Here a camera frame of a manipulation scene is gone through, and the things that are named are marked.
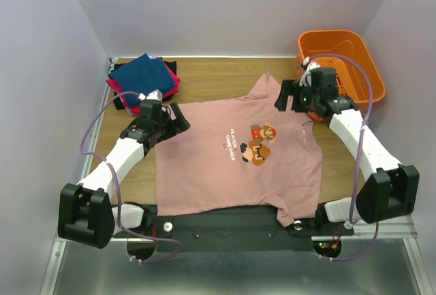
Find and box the pink printed t-shirt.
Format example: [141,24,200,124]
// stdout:
[155,72,322,227]

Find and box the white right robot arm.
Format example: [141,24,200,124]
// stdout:
[275,80,420,234]

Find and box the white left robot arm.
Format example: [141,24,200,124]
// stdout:
[58,99,190,249]

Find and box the folded red t-shirt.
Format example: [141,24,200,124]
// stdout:
[106,58,181,101]

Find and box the folded blue t-shirt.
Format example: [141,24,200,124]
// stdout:
[108,54,175,95]

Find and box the orange plastic basket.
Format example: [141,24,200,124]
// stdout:
[295,29,386,112]

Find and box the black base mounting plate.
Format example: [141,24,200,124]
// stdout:
[131,205,354,252]

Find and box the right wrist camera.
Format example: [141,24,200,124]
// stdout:
[298,57,339,96]

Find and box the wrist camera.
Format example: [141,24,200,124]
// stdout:
[138,89,166,122]
[298,57,339,96]

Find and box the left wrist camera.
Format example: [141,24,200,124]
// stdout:
[138,89,166,122]

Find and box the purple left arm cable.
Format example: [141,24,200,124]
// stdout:
[79,91,181,264]

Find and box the aluminium front rail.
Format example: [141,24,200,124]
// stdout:
[58,206,418,248]

